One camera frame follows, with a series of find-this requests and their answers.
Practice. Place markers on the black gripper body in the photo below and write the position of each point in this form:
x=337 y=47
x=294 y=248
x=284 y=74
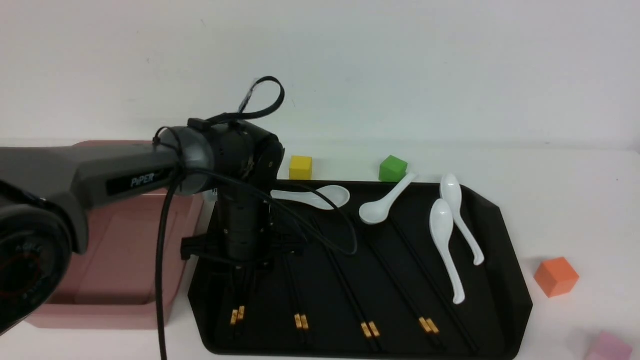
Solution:
x=244 y=234

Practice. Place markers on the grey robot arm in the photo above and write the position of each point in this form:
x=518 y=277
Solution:
x=46 y=192

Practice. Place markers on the yellow cube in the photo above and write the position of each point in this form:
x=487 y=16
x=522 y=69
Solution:
x=301 y=168

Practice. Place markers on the white spoon far left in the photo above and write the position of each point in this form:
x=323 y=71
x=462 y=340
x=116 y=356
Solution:
x=337 y=195

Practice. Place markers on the white spoon centre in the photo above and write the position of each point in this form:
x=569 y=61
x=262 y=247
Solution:
x=377 y=212

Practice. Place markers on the black plastic tray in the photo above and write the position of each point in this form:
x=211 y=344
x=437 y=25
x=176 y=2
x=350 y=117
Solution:
x=496 y=309

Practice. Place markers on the green cube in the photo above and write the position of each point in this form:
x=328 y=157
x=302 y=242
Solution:
x=392 y=169

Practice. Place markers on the white spoon long front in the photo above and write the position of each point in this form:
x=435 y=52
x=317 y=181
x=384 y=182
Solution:
x=441 y=226

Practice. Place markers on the white spoon far right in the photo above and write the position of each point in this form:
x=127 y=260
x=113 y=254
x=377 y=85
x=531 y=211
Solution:
x=450 y=190

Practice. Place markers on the orange cube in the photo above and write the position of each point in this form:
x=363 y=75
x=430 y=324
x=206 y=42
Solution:
x=556 y=277

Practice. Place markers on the pink cube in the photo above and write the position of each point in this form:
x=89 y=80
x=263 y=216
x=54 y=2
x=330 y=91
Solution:
x=607 y=346

